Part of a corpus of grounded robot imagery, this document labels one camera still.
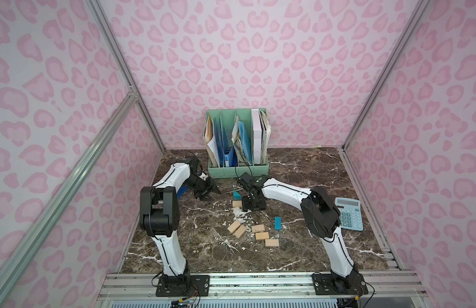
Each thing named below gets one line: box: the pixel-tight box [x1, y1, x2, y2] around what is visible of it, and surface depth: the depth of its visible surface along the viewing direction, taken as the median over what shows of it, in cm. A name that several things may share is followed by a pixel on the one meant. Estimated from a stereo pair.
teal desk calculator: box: [334, 196, 364, 232], surface depth 92 cm
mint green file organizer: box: [204, 107, 270, 180], surface depth 103 cm
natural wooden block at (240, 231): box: [233, 224, 247, 239], surface depth 88 cm
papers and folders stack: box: [202, 108, 272, 168], surface depth 100 cm
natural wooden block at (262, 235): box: [255, 231, 270, 240], surface depth 88 cm
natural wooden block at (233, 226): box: [227, 220, 241, 234], surface depth 90 cm
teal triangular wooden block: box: [232, 189, 242, 200], surface depth 99 cm
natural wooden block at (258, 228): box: [251, 223, 265, 233], surface depth 90 cm
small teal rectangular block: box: [274, 216, 282, 231], surface depth 92 cm
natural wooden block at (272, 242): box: [264, 238, 280, 247], surface depth 85 cm
